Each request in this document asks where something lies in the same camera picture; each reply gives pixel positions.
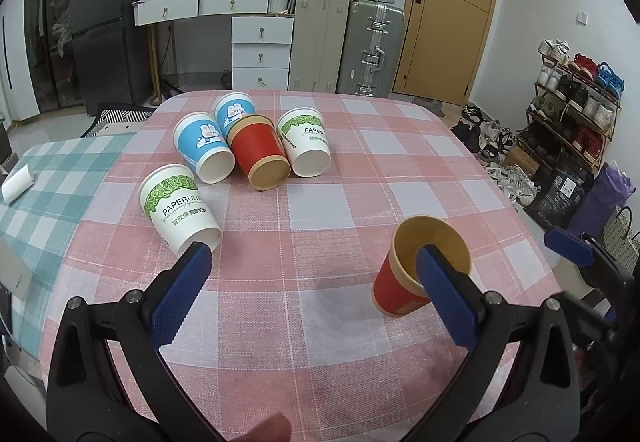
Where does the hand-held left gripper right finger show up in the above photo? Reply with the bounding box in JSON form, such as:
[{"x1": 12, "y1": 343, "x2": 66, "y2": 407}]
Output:
[{"x1": 400, "y1": 244, "x2": 585, "y2": 442}]

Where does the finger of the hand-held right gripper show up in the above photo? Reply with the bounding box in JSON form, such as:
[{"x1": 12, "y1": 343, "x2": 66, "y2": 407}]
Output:
[{"x1": 544, "y1": 228, "x2": 631, "y2": 292}]

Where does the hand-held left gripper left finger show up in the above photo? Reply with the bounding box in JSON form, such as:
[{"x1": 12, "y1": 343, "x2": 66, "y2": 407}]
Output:
[{"x1": 46, "y1": 242, "x2": 236, "y2": 442}]

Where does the red paper cup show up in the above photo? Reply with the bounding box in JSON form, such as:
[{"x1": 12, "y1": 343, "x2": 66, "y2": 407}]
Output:
[
  {"x1": 226, "y1": 114, "x2": 292, "y2": 192},
  {"x1": 372, "y1": 215, "x2": 472, "y2": 318}
]

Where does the white green-leaf paper cup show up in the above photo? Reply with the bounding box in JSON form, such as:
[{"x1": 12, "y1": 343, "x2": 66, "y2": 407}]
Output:
[
  {"x1": 276, "y1": 108, "x2": 332, "y2": 178},
  {"x1": 138, "y1": 164, "x2": 223, "y2": 259}
]

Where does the blue rabbit paper cup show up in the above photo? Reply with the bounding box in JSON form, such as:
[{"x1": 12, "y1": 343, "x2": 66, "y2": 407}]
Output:
[
  {"x1": 173, "y1": 112, "x2": 236, "y2": 184},
  {"x1": 214, "y1": 92, "x2": 258, "y2": 133}
]

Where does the person's left hand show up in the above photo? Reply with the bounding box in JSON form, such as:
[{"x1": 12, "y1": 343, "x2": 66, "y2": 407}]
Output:
[{"x1": 234, "y1": 412, "x2": 294, "y2": 442}]

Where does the white woven basket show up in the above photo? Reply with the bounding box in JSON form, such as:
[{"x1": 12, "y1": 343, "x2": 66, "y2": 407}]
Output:
[{"x1": 601, "y1": 204, "x2": 640, "y2": 274}]

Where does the black printed sack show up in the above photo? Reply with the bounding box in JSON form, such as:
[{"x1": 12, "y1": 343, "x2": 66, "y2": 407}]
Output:
[{"x1": 525, "y1": 148, "x2": 596, "y2": 231}]

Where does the purple plastic bag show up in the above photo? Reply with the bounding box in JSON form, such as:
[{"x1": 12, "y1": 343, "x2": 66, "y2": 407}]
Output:
[{"x1": 567, "y1": 161, "x2": 637, "y2": 239}]

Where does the brown cardboard box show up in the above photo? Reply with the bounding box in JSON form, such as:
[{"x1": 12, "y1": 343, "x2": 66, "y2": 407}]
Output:
[{"x1": 501, "y1": 147, "x2": 542, "y2": 179}]

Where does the group of assorted shoes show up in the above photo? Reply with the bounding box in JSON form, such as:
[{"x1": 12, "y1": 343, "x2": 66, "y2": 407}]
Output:
[{"x1": 449, "y1": 38, "x2": 627, "y2": 209}]

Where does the pink checkered tablecloth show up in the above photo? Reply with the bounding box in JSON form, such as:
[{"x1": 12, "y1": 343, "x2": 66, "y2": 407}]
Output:
[{"x1": 35, "y1": 89, "x2": 566, "y2": 442}]

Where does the wooden shoe rack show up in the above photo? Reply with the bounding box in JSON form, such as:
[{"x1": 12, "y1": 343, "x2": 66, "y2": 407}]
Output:
[{"x1": 517, "y1": 49, "x2": 623, "y2": 173}]

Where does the green checkered cloth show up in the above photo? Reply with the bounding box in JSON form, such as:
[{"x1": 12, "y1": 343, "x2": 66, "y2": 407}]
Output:
[{"x1": 0, "y1": 133, "x2": 137, "y2": 283}]

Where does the striped floor rug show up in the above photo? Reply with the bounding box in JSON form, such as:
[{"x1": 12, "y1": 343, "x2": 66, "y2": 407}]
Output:
[{"x1": 81, "y1": 103, "x2": 160, "y2": 139}]

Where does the white drawer unit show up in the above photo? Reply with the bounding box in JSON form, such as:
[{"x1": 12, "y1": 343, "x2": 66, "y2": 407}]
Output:
[{"x1": 231, "y1": 15, "x2": 295, "y2": 93}]

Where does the silver suitcase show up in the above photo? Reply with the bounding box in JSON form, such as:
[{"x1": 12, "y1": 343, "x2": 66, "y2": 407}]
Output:
[{"x1": 344, "y1": 0, "x2": 407, "y2": 99}]

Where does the wooden door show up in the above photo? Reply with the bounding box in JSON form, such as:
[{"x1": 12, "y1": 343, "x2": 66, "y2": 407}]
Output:
[{"x1": 391, "y1": 0, "x2": 504, "y2": 106}]

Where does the white suitcase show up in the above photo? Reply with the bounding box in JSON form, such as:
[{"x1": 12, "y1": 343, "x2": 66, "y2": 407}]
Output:
[{"x1": 288, "y1": 0, "x2": 352, "y2": 96}]

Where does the white vanity desk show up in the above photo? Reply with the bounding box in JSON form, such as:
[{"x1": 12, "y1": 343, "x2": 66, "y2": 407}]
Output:
[{"x1": 131, "y1": 0, "x2": 296, "y2": 98}]

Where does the black refrigerator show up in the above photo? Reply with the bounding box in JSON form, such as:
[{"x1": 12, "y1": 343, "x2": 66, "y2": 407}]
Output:
[{"x1": 69, "y1": 0, "x2": 167, "y2": 117}]

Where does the glass door cabinet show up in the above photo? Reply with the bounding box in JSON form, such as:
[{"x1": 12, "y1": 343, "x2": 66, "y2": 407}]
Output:
[{"x1": 22, "y1": 0, "x2": 83, "y2": 114}]

